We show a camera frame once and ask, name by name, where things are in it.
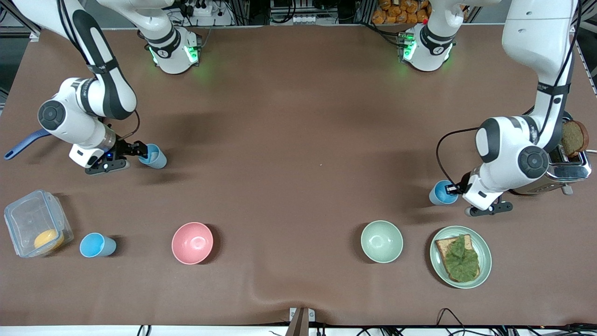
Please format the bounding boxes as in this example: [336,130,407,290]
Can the plain blue cup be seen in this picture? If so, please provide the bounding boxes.
[429,180,460,206]
[79,232,117,258]

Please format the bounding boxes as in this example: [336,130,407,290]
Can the blue cup with white mark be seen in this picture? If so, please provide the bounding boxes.
[139,144,167,169]

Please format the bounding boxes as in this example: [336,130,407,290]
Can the bread slice under lettuce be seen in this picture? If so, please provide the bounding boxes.
[435,234,481,283]

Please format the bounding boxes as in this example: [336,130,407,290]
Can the pale green plate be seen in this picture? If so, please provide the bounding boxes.
[430,226,493,289]

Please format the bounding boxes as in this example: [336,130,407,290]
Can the green lettuce leaf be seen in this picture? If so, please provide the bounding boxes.
[443,235,480,282]

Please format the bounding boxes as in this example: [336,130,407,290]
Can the clear plastic container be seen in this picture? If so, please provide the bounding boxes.
[4,189,74,258]

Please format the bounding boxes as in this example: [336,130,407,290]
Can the pale green bowl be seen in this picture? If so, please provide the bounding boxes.
[361,220,404,264]

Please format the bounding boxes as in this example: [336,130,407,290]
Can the beige chrome toaster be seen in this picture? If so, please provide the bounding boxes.
[511,110,592,196]

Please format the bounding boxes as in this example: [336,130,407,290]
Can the yellow round food piece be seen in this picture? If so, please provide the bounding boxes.
[34,229,65,250]

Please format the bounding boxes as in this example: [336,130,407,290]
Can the pink bowl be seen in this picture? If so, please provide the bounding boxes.
[171,222,214,265]

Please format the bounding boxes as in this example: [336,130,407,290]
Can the brown toast slice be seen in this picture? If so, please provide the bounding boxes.
[561,120,590,158]

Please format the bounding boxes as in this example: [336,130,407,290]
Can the white power strip with plugs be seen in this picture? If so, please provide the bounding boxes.
[183,0,216,17]

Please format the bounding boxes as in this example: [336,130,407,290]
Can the brown table mat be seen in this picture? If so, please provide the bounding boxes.
[0,23,597,327]

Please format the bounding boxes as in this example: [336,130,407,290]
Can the orange snack pile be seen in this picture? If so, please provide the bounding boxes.
[372,0,430,25]

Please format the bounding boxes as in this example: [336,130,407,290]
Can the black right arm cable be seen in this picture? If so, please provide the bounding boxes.
[56,0,141,141]

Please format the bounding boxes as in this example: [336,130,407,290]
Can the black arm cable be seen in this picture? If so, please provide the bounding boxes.
[56,0,141,141]
[436,0,582,187]

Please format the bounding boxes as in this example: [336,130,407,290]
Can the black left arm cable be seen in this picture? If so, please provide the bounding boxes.
[436,0,582,187]

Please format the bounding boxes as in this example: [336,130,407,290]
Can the black pot with blue handle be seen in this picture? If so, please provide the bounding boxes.
[4,129,51,161]

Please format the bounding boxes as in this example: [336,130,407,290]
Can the black cable loop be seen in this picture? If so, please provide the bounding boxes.
[436,308,468,336]

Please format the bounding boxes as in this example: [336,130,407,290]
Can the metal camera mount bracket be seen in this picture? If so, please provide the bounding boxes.
[289,307,316,336]

